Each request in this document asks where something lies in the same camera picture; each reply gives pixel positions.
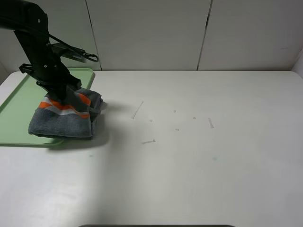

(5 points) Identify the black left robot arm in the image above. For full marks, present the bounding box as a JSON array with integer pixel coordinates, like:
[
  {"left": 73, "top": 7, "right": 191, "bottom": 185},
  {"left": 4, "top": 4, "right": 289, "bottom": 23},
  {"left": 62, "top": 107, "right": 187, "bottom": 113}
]
[{"left": 0, "top": 0, "right": 81, "bottom": 99}]

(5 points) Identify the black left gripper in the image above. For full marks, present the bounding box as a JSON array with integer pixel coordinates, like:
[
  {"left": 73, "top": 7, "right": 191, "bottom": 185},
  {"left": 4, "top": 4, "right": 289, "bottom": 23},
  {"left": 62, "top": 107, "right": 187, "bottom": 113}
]
[{"left": 19, "top": 59, "right": 82, "bottom": 105}]

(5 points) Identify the grey towel with orange pattern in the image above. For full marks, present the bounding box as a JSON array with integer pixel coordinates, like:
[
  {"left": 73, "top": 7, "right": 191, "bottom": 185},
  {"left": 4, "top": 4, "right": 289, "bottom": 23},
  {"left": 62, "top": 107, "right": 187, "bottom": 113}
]
[{"left": 28, "top": 87, "right": 103, "bottom": 140}]

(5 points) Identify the light green plastic tray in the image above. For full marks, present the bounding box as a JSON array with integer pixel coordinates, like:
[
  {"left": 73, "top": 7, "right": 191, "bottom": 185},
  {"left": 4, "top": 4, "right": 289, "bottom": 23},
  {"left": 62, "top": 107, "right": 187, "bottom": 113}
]
[{"left": 0, "top": 67, "right": 96, "bottom": 146}]

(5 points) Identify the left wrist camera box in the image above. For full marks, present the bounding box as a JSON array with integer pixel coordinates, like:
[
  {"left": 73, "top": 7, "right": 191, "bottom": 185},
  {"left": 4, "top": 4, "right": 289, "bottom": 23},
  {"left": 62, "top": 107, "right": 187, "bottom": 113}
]
[{"left": 52, "top": 43, "right": 86, "bottom": 62}]

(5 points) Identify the black left camera cable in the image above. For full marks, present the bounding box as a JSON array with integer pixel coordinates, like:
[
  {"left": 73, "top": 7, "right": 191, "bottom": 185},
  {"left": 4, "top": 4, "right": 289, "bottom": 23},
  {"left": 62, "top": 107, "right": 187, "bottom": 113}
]
[{"left": 0, "top": 14, "right": 99, "bottom": 62}]

